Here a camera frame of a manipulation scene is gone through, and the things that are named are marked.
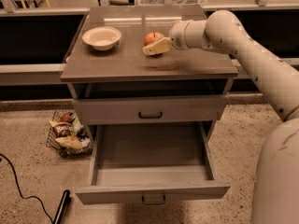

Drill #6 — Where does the grey drawer cabinet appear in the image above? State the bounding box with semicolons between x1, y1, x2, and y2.
61;5;237;133

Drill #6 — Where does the left black robot base leg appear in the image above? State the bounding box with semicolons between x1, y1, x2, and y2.
52;189;70;224

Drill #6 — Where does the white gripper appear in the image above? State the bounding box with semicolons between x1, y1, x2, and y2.
142;20;206;56

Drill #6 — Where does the black wire basket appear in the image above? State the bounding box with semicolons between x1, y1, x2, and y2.
46;109;93;157

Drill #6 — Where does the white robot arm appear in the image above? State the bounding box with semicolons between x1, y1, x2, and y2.
143;10;299;224

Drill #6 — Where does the brown snack bag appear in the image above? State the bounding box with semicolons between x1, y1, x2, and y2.
53;124;73;137

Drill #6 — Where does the black cable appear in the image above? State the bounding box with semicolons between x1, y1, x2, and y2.
0;152;54;224

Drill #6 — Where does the yellow chip bag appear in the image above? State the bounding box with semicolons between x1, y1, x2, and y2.
56;136;82;149

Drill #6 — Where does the red apple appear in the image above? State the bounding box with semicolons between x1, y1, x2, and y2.
144;32;164;46

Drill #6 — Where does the white bowl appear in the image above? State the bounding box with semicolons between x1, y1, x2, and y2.
82;27;121;51

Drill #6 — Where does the red snack can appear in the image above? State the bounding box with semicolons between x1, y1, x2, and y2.
60;112;75;123

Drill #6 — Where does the open grey drawer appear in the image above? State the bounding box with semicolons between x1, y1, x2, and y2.
76;122;230;205

